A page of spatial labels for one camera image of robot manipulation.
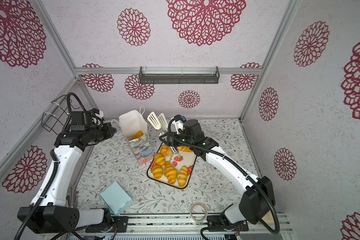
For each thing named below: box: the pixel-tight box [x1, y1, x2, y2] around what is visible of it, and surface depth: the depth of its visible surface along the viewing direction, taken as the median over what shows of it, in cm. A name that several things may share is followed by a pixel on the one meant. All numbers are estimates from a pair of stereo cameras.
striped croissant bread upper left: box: [154, 152, 166, 166], surface depth 95 cm
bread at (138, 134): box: [133, 130, 144, 140], surface depth 105 cm
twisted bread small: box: [159, 144, 173, 157], surface depth 99 cm
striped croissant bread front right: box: [177, 165, 188, 187], surface depth 89 cm
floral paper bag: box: [111, 105, 154, 166], surface depth 90 cm
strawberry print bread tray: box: [146, 142, 197, 189], surface depth 92 cm
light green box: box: [99, 181, 133, 216], surface depth 82 cm
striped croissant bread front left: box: [152, 164, 164, 179], surface depth 91 cm
